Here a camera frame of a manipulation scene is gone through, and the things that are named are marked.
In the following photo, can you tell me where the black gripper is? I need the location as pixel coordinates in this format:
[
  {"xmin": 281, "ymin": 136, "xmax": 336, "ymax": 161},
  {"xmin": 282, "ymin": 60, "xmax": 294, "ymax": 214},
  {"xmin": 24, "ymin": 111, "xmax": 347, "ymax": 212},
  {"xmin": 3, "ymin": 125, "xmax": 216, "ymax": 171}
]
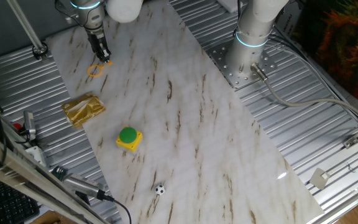
[{"xmin": 87, "ymin": 27, "xmax": 112, "ymax": 63}]

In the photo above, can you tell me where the yellow rubber ring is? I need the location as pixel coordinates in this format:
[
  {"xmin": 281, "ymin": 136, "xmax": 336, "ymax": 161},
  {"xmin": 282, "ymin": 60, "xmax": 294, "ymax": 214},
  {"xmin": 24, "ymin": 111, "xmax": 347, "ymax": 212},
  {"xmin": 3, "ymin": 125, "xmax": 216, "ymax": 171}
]
[{"xmin": 87, "ymin": 60, "xmax": 113, "ymax": 78}]

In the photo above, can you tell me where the gold foil packet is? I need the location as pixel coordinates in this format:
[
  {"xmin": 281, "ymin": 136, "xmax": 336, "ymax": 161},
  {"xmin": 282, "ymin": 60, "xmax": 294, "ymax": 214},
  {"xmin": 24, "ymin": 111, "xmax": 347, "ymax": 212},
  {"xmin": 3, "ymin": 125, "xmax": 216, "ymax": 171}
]
[{"xmin": 61, "ymin": 93, "xmax": 107, "ymax": 129}]

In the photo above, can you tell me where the black pole foot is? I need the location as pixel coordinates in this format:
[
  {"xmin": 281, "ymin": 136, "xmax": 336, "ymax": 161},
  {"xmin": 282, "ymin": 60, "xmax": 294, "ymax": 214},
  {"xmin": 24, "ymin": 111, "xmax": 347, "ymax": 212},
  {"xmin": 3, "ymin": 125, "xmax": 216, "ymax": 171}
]
[{"xmin": 32, "ymin": 42, "xmax": 49, "ymax": 60}]

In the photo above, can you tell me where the yellow box green push button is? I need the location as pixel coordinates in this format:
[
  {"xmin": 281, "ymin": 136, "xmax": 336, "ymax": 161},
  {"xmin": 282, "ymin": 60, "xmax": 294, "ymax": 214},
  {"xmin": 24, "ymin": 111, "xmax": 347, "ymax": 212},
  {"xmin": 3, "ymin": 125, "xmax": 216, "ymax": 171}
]
[{"xmin": 116, "ymin": 126, "xmax": 144, "ymax": 154}]

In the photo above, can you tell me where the small silver metal device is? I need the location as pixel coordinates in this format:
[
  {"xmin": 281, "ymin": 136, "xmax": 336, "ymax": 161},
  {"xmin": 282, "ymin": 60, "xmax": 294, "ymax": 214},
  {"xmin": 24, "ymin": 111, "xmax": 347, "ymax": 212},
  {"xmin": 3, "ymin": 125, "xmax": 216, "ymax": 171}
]
[{"xmin": 22, "ymin": 110, "xmax": 37, "ymax": 141}]

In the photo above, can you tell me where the white marble pattern sheet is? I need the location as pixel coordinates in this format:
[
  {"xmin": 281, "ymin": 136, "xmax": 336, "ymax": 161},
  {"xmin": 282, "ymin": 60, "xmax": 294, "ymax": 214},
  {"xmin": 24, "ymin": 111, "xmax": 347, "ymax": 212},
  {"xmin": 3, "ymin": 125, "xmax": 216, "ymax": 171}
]
[{"xmin": 45, "ymin": 0, "xmax": 325, "ymax": 224}]

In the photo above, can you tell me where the green bit set case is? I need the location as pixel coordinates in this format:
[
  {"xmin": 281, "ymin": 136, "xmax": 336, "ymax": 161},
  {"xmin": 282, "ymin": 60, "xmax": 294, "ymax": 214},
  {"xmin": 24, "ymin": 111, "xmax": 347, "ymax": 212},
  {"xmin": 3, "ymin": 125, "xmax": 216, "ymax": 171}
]
[{"xmin": 51, "ymin": 166, "xmax": 68, "ymax": 182}]

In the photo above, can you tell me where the black keyboard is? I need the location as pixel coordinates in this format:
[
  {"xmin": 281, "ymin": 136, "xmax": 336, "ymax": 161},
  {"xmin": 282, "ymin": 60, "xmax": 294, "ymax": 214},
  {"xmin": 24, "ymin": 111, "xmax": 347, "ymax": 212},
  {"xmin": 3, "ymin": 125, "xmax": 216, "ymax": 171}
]
[{"xmin": 0, "ymin": 177, "xmax": 40, "ymax": 224}]

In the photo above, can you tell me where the colourful patterned cloth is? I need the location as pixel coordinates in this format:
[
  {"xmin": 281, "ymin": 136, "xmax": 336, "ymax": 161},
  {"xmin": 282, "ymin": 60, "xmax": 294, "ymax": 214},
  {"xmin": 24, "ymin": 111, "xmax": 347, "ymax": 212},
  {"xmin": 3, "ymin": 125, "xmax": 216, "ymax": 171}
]
[{"xmin": 292, "ymin": 0, "xmax": 358, "ymax": 113}]

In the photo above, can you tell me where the grey flat tag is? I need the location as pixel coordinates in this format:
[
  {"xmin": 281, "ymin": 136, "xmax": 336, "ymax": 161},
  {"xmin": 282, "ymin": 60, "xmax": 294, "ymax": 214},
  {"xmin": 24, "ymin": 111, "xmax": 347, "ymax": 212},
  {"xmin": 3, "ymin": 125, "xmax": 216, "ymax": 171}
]
[{"xmin": 309, "ymin": 167, "xmax": 331, "ymax": 190}]

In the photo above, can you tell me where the aluminium frame pole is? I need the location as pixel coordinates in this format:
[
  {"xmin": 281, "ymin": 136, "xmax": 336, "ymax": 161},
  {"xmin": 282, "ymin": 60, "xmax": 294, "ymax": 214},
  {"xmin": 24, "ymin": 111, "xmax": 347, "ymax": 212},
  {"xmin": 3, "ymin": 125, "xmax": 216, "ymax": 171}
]
[{"xmin": 6, "ymin": 0, "xmax": 46, "ymax": 50}]

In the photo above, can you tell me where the silver ribbed camera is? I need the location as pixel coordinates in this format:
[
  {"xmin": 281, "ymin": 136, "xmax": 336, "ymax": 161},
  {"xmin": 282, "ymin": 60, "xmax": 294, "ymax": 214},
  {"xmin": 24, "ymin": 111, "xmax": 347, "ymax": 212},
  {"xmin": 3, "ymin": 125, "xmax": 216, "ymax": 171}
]
[{"xmin": 63, "ymin": 173, "xmax": 114, "ymax": 202}]

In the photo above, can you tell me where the aluminium frame beam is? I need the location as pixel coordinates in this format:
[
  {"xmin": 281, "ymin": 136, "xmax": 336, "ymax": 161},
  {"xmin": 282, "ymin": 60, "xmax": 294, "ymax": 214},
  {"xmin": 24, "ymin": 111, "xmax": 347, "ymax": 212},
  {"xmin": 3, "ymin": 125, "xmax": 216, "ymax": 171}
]
[{"xmin": 0, "ymin": 126, "xmax": 105, "ymax": 224}]

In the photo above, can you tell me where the black camera cable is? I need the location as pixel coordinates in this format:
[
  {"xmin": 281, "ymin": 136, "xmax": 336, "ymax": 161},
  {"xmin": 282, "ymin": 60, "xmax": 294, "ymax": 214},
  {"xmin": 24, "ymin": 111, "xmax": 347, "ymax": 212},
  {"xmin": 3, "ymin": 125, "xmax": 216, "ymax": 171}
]
[{"xmin": 104, "ymin": 194, "xmax": 132, "ymax": 224}]

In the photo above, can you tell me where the grey cable with metal connector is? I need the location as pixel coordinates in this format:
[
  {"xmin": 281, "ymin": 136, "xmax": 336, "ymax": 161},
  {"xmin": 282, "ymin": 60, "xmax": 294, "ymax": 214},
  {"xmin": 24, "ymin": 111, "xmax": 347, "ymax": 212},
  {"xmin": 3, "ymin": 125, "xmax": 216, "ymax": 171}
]
[{"xmin": 250, "ymin": 63, "xmax": 358, "ymax": 124}]

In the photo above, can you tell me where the metal corner bracket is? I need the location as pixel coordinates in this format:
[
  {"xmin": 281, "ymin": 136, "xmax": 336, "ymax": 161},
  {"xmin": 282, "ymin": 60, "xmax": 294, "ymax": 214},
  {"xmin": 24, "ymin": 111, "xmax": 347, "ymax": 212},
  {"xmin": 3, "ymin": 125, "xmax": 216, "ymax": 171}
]
[{"xmin": 342, "ymin": 135, "xmax": 358, "ymax": 149}]

